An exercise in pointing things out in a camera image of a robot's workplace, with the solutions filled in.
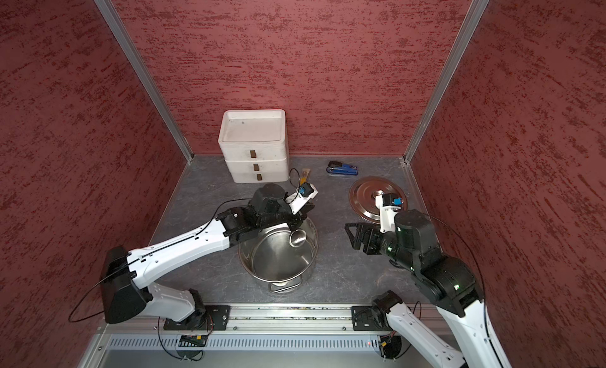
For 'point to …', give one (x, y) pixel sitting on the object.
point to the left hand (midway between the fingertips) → (309, 208)
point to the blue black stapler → (338, 167)
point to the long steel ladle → (297, 238)
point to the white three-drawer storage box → (253, 144)
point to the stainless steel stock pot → (269, 255)
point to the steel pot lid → (363, 194)
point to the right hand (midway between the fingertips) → (354, 233)
